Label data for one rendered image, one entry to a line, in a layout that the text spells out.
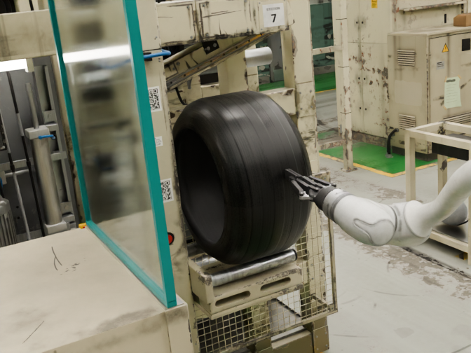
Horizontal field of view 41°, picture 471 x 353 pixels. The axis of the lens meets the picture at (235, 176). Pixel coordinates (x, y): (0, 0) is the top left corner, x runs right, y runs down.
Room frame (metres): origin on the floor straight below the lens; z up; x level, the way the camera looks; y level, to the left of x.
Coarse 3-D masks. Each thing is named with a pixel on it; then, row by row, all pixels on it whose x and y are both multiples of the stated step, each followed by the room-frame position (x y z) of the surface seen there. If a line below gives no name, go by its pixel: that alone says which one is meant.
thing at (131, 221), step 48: (48, 0) 1.49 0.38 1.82; (96, 0) 1.17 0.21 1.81; (96, 48) 1.21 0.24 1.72; (96, 96) 1.26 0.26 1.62; (144, 96) 1.01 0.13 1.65; (96, 144) 1.32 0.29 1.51; (144, 144) 1.01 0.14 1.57; (96, 192) 1.38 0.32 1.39; (144, 192) 1.06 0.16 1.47; (144, 240) 1.10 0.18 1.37
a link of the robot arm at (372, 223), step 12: (348, 204) 1.54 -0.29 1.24; (360, 204) 1.52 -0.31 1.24; (372, 204) 1.52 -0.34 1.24; (336, 216) 1.56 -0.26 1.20; (348, 216) 1.51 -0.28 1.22; (360, 216) 1.48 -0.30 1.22; (372, 216) 1.47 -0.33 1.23; (384, 216) 1.47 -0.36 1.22; (348, 228) 1.50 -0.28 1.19; (360, 228) 1.47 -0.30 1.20; (372, 228) 1.45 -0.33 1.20; (384, 228) 1.45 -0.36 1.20; (360, 240) 1.48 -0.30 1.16; (372, 240) 1.45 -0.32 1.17; (384, 240) 1.46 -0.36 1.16
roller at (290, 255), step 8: (272, 256) 1.98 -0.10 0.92; (280, 256) 1.98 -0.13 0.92; (288, 256) 1.99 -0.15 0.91; (296, 256) 2.00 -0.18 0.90; (240, 264) 1.94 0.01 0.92; (248, 264) 1.93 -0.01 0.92; (256, 264) 1.94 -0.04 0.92; (264, 264) 1.95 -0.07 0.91; (272, 264) 1.96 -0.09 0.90; (280, 264) 1.98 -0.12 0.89; (216, 272) 1.89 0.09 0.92; (224, 272) 1.89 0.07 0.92; (232, 272) 1.90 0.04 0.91; (240, 272) 1.90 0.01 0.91; (248, 272) 1.92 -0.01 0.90; (256, 272) 1.93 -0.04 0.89; (216, 280) 1.86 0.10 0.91; (224, 280) 1.88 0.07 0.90; (232, 280) 1.89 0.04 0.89
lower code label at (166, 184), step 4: (164, 180) 1.89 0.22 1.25; (168, 180) 1.89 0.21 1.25; (164, 184) 1.89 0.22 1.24; (168, 184) 1.89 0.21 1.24; (164, 188) 1.88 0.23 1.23; (168, 188) 1.89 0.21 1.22; (164, 192) 1.88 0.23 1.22; (168, 192) 1.89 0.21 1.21; (172, 192) 1.90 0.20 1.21; (164, 196) 1.88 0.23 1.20; (168, 196) 1.89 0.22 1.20; (172, 196) 1.90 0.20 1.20; (164, 200) 1.88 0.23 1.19; (168, 200) 1.89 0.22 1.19; (172, 200) 1.89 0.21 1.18
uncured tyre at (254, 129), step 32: (224, 96) 2.07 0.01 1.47; (256, 96) 2.06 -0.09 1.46; (192, 128) 2.01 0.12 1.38; (224, 128) 1.89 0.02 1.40; (256, 128) 1.90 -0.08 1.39; (288, 128) 1.94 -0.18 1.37; (192, 160) 2.32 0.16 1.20; (224, 160) 1.84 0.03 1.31; (256, 160) 1.83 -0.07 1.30; (288, 160) 1.87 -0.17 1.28; (192, 192) 2.29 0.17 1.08; (224, 192) 1.84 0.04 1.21; (256, 192) 1.80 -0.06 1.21; (288, 192) 1.85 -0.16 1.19; (192, 224) 2.13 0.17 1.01; (224, 224) 1.86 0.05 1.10; (256, 224) 1.81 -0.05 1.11; (288, 224) 1.87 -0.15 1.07; (224, 256) 1.91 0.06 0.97; (256, 256) 1.90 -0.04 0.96
